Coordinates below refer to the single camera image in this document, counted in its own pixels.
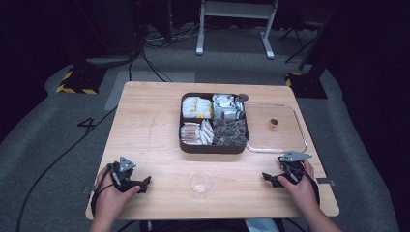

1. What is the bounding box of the left hand-held gripper cable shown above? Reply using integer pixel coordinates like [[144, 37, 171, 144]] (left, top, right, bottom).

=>
[[90, 162, 116, 218]]

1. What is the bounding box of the person's right hand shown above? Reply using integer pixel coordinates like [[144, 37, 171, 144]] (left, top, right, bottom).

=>
[[277, 159, 321, 213]]

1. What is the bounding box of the clear plastic lid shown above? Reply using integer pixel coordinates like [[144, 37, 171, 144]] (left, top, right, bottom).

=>
[[244, 102, 308, 155]]

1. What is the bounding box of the light blue cloth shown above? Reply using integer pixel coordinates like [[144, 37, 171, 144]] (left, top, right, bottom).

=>
[[244, 218, 280, 232]]

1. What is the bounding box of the black tripod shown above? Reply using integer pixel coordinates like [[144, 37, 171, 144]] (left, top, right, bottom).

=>
[[278, 18, 324, 65]]

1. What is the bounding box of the white desk frame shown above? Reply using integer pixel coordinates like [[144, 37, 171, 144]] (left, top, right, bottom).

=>
[[195, 0, 280, 60]]

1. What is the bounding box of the pile of silver packets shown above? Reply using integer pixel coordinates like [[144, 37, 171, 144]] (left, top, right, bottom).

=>
[[212, 94, 245, 122]]

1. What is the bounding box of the grey tape strip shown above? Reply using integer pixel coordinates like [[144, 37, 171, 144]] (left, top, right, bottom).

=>
[[316, 177, 337, 188]]

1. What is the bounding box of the yellow black striped stand base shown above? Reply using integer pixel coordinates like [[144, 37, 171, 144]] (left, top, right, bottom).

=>
[[284, 72, 329, 100], [54, 65, 108, 96]]

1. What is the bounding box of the long black floor cable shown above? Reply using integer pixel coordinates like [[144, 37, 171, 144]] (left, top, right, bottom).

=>
[[15, 106, 119, 232]]

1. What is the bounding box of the person's left hand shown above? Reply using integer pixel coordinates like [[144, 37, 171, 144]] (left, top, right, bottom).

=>
[[93, 165, 142, 224]]

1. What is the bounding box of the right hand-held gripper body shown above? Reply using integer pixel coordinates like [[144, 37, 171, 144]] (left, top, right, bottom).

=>
[[278, 150, 313, 186]]

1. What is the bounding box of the pile of dark round capsules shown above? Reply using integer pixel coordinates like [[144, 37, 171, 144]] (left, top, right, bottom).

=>
[[213, 118, 249, 147]]

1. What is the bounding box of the hand-held gripper cable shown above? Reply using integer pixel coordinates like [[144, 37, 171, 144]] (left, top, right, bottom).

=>
[[90, 162, 116, 218], [302, 168, 321, 208]]

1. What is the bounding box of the pile of clear packets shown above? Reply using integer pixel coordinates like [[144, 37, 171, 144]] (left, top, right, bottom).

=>
[[180, 122, 203, 145]]

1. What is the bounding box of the pile of white yellow packets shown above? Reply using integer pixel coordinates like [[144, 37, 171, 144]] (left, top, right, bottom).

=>
[[182, 96, 213, 119]]

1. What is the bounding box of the clear plastic cup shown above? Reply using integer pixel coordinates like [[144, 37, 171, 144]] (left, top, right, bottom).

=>
[[189, 170, 215, 201]]

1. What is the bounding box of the row of white sachets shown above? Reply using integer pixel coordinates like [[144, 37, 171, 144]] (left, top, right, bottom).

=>
[[199, 118, 215, 146]]

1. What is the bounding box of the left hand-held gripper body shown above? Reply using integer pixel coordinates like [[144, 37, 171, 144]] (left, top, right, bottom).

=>
[[110, 156, 141, 193]]

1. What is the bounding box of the brown compartment box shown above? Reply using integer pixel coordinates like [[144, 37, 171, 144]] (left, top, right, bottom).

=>
[[178, 92, 250, 155]]

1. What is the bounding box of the right hand-held gripper cable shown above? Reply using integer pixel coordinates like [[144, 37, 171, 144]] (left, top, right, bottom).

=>
[[302, 168, 321, 208]]

